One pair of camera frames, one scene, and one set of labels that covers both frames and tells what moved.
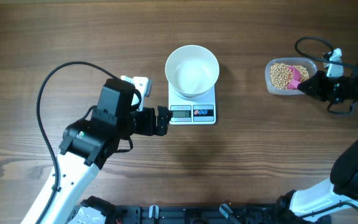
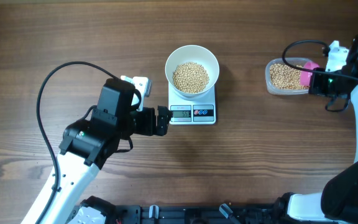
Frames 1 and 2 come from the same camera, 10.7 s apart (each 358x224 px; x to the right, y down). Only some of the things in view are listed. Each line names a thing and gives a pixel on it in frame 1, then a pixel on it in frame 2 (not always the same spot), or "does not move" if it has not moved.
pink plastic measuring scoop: [296, 78] -> [305, 76]
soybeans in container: [280, 77] does not move
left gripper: [149, 127] does not move
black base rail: [201, 214] does not move
